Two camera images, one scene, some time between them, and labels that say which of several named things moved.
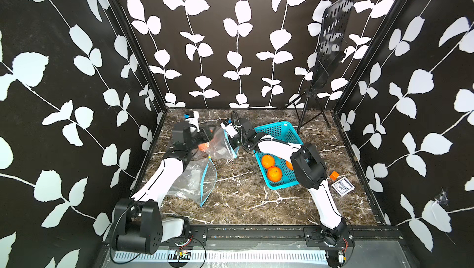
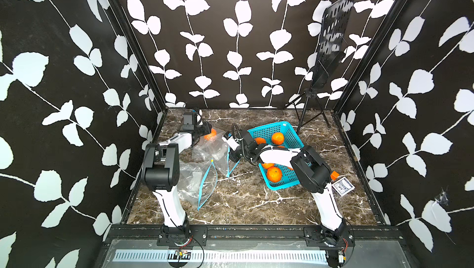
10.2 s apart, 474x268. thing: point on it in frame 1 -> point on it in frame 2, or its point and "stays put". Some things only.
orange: [268, 161] stays put
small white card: [343, 186] stays put
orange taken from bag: [274, 173] stays put
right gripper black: [230, 141] -> [233, 158]
